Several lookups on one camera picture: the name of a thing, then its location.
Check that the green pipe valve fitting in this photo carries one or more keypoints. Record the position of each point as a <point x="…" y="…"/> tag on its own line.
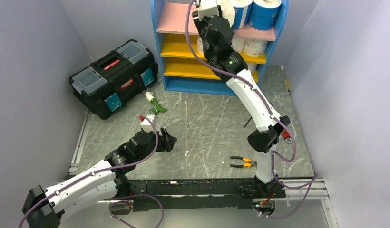
<point x="157" y="107"/>

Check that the blue shelf unit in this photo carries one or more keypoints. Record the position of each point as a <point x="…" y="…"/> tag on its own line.
<point x="180" y="71"/>

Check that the plain white roll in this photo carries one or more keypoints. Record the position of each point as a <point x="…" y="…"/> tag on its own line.
<point x="252" y="67"/>

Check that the white dotted roll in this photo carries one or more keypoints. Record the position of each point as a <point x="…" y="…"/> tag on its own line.
<point x="238" y="44"/>

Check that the orange handled pliers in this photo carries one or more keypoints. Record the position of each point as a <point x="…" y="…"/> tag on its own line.
<point x="248" y="163"/>

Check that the red handled adjustable wrench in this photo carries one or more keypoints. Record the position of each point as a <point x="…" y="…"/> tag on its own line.
<point x="287" y="137"/>

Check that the black toolbox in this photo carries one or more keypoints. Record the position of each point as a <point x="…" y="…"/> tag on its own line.
<point x="110" y="82"/>

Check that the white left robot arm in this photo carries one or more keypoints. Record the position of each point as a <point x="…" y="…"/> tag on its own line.
<point x="46" y="207"/>

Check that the blue cartoon roll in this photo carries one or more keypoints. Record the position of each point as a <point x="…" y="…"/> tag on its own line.
<point x="263" y="14"/>

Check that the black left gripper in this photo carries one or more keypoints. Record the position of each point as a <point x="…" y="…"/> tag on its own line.
<point x="167" y="144"/>

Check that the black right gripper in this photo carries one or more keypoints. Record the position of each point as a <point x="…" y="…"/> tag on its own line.
<point x="199" y="23"/>

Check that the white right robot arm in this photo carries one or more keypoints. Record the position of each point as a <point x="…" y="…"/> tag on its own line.
<point x="233" y="70"/>

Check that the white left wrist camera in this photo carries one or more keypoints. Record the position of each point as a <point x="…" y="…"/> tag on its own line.
<point x="149" y="120"/>

